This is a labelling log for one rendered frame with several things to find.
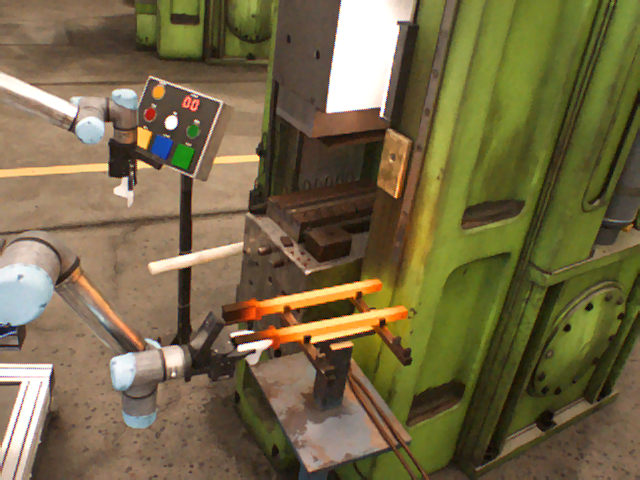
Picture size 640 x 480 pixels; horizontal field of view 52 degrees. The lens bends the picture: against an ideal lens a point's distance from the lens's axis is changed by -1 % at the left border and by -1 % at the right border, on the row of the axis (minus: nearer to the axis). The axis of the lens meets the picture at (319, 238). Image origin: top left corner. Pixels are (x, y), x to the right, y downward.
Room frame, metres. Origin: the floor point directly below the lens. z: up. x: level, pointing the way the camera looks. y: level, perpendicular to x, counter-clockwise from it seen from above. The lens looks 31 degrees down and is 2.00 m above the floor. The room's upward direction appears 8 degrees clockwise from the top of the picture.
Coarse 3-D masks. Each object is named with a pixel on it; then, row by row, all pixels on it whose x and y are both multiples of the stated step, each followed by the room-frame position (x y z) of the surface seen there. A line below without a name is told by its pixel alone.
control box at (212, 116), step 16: (160, 80) 2.28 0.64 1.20; (144, 96) 2.27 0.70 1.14; (176, 96) 2.22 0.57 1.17; (192, 96) 2.20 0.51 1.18; (144, 112) 2.23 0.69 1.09; (160, 112) 2.21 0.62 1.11; (176, 112) 2.19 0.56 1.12; (192, 112) 2.17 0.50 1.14; (208, 112) 2.15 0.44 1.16; (224, 112) 2.16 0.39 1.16; (144, 128) 2.19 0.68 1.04; (160, 128) 2.17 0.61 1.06; (176, 128) 2.15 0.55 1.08; (208, 128) 2.11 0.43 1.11; (224, 128) 2.17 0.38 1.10; (176, 144) 2.12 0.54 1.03; (192, 144) 2.10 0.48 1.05; (208, 144) 2.09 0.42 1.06; (192, 160) 2.06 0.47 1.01; (208, 160) 2.10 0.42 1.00; (192, 176) 2.03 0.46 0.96
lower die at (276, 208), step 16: (304, 192) 2.00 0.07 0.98; (320, 192) 2.00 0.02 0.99; (336, 192) 2.02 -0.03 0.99; (352, 192) 2.02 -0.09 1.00; (272, 208) 1.90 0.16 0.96; (304, 208) 1.85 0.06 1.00; (320, 208) 1.88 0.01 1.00; (336, 208) 1.90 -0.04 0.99; (352, 208) 1.92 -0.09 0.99; (368, 208) 1.94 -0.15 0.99; (288, 224) 1.82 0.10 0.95; (304, 224) 1.78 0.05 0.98; (304, 240) 1.79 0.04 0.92
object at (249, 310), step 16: (336, 288) 1.45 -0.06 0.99; (352, 288) 1.46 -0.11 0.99; (368, 288) 1.48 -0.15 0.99; (240, 304) 1.31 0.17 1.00; (256, 304) 1.32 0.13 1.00; (272, 304) 1.34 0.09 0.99; (288, 304) 1.36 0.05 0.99; (304, 304) 1.38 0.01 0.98; (240, 320) 1.29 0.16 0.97; (256, 320) 1.30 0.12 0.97
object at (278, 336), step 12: (372, 312) 1.37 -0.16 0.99; (384, 312) 1.38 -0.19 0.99; (396, 312) 1.38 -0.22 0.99; (312, 324) 1.29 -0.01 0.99; (324, 324) 1.29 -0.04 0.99; (336, 324) 1.30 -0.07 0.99; (348, 324) 1.31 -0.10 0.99; (360, 324) 1.33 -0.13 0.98; (372, 324) 1.34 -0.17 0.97; (240, 336) 1.20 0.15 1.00; (252, 336) 1.20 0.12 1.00; (264, 336) 1.21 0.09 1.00; (276, 336) 1.21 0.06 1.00; (288, 336) 1.23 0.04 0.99; (300, 336) 1.25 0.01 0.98; (312, 336) 1.26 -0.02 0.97; (276, 348) 1.21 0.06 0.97
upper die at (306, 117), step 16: (288, 96) 1.89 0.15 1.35; (288, 112) 1.88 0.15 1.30; (304, 112) 1.81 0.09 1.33; (320, 112) 1.79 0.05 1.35; (336, 112) 1.82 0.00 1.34; (352, 112) 1.86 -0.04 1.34; (368, 112) 1.89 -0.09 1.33; (304, 128) 1.81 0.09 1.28; (320, 128) 1.79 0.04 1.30; (336, 128) 1.83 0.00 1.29; (352, 128) 1.86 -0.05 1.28; (368, 128) 1.90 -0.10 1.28; (384, 128) 1.94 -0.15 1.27
